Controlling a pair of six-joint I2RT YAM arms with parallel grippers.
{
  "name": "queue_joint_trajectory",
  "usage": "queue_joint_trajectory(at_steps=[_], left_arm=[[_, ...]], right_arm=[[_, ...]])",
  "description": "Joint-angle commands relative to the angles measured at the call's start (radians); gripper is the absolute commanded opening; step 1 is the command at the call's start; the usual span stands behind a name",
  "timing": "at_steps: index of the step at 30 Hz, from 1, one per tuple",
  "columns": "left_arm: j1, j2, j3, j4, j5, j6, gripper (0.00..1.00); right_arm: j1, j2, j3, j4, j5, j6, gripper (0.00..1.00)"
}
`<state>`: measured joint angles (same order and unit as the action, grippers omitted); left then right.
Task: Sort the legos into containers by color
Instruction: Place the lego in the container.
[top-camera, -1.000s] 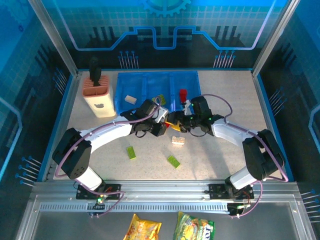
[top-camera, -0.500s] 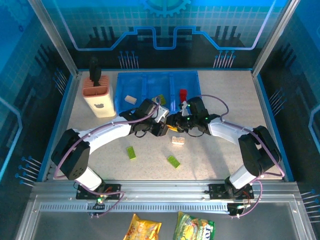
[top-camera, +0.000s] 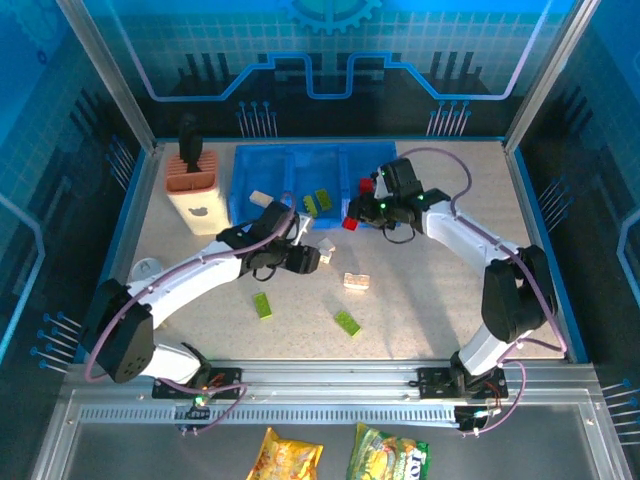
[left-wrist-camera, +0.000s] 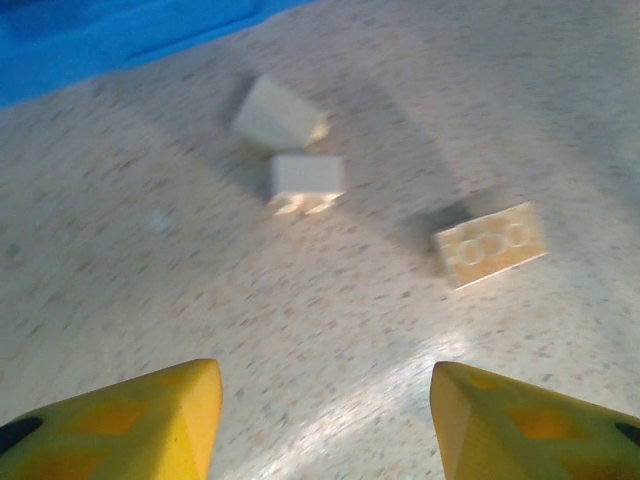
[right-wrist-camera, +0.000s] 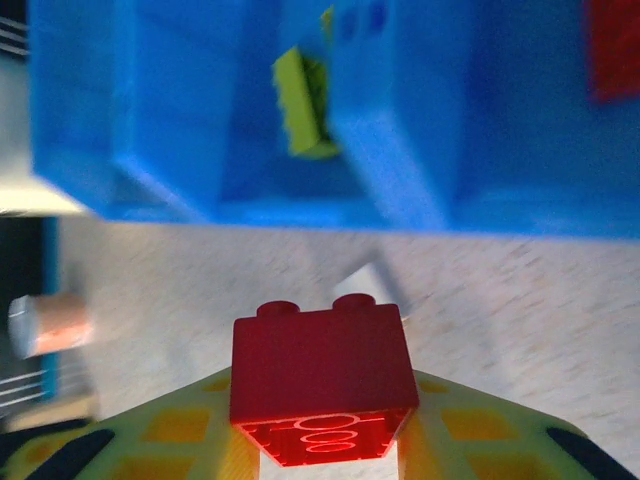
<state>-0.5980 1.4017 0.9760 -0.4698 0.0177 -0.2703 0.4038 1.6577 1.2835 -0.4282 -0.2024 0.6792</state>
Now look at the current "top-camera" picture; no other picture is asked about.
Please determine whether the blue plastic bin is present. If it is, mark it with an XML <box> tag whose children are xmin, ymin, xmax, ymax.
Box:
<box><xmin>290</xmin><ymin>143</ymin><xmax>349</xmax><ymax>229</ymax></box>
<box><xmin>228</xmin><ymin>144</ymin><xmax>295</xmax><ymax>227</ymax></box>
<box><xmin>343</xmin><ymin>141</ymin><xmax>401</xmax><ymax>227</ymax></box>

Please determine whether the white and pink utensil holder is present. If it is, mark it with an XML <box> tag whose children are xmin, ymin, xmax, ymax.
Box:
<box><xmin>164</xmin><ymin>150</ymin><xmax>229</xmax><ymax>236</ymax></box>

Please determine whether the black controller board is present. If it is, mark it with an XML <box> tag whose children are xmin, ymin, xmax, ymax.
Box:
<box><xmin>173</xmin><ymin>394</ymin><xmax>212</xmax><ymax>435</ymax></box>
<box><xmin>453</xmin><ymin>403</ymin><xmax>502</xmax><ymax>435</ymax></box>

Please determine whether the yellow snack bag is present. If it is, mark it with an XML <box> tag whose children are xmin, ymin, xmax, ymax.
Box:
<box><xmin>245</xmin><ymin>427</ymin><xmax>324</xmax><ymax>480</ymax></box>

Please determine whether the green snack bag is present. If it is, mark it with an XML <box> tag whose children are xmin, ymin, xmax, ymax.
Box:
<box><xmin>346</xmin><ymin>422</ymin><xmax>432</xmax><ymax>480</ymax></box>

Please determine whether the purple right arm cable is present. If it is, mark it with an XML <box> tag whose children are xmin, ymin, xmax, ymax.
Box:
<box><xmin>397</xmin><ymin>147</ymin><xmax>569</xmax><ymax>437</ymax></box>

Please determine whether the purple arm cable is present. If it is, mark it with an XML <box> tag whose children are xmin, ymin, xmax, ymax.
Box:
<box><xmin>397</xmin><ymin>147</ymin><xmax>569</xmax><ymax>437</ymax></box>
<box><xmin>83</xmin><ymin>192</ymin><xmax>299</xmax><ymax>437</ymax></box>

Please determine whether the aluminium front frame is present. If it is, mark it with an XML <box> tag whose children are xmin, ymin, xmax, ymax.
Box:
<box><xmin>29</xmin><ymin>358</ymin><xmax>632</xmax><ymax>480</ymax></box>

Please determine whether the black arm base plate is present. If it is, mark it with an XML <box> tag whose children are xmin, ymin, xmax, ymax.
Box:
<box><xmin>416</xmin><ymin>367</ymin><xmax>509</xmax><ymax>401</ymax></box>
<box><xmin>151</xmin><ymin>367</ymin><xmax>244</xmax><ymax>401</ymax></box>

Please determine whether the black utensil handle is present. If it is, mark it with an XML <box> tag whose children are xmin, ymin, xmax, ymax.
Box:
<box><xmin>178</xmin><ymin>113</ymin><xmax>204</xmax><ymax>175</ymax></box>

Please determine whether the grey slotted cable duct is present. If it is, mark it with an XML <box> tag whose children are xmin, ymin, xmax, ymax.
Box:
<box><xmin>78</xmin><ymin>404</ymin><xmax>459</xmax><ymax>426</ymax></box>

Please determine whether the aluminium frame post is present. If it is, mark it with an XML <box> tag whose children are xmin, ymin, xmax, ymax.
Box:
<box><xmin>502</xmin><ymin>0</ymin><xmax>602</xmax><ymax>154</ymax></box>
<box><xmin>54</xmin><ymin>0</ymin><xmax>164</xmax><ymax>154</ymax></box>

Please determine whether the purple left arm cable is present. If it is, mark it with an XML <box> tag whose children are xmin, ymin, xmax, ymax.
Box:
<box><xmin>83</xmin><ymin>192</ymin><xmax>299</xmax><ymax>437</ymax></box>

